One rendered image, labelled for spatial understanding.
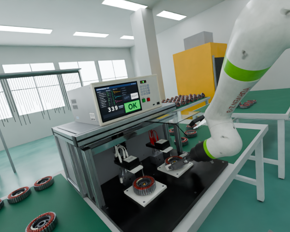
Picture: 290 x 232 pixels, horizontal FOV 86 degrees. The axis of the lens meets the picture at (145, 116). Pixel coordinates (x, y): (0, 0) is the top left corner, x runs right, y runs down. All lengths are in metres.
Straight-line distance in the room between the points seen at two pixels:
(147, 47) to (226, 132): 4.31
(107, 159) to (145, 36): 4.26
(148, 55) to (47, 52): 4.13
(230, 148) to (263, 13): 0.46
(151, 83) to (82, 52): 6.95
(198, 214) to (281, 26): 0.64
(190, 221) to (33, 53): 7.09
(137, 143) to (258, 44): 0.85
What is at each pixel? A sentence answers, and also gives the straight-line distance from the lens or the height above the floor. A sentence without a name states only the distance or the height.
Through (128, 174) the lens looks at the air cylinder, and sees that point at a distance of 0.90.
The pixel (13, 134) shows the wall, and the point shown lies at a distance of 7.01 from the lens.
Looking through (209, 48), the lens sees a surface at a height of 1.81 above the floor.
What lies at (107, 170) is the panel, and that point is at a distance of 0.98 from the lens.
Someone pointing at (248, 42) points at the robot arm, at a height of 1.32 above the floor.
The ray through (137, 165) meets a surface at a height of 0.88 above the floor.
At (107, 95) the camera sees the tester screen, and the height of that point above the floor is 1.25.
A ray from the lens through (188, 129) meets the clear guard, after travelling 0.78.
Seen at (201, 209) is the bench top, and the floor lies 0.75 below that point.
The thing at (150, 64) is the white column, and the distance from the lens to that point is 4.77.
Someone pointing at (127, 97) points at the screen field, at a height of 1.22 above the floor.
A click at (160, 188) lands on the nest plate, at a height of 0.78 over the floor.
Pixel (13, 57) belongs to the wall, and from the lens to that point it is 7.18.
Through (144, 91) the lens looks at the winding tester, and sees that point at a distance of 0.93.
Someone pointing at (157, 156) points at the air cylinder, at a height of 0.82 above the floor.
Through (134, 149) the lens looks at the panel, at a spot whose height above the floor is 0.87.
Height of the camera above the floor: 1.27
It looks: 11 degrees down
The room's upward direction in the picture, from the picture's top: 10 degrees counter-clockwise
